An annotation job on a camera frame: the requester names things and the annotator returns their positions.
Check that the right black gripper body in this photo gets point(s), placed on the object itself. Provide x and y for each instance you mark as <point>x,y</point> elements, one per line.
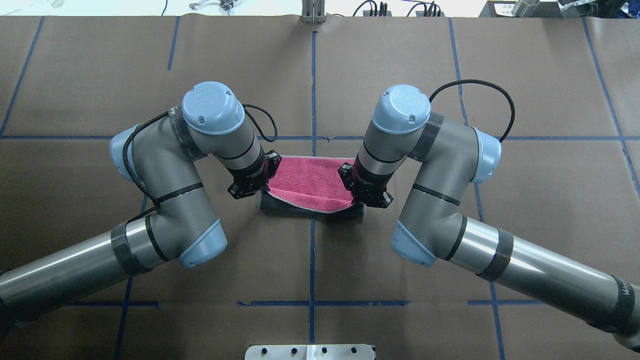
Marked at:
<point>364,181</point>

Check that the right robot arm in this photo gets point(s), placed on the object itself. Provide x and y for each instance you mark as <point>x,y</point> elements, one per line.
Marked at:
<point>453,157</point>

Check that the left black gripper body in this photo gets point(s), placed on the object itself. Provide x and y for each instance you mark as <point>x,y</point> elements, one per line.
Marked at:
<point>251,174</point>

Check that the aluminium frame post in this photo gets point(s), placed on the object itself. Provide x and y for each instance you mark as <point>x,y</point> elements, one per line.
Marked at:
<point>313,11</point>

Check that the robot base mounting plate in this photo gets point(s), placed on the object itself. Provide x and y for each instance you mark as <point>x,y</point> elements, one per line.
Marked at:
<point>311,352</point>

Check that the pink microfiber towel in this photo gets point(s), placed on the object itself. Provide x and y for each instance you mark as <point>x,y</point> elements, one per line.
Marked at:
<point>307,186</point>

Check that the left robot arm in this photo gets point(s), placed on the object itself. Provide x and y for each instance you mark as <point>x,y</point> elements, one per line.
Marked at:
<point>159,158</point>

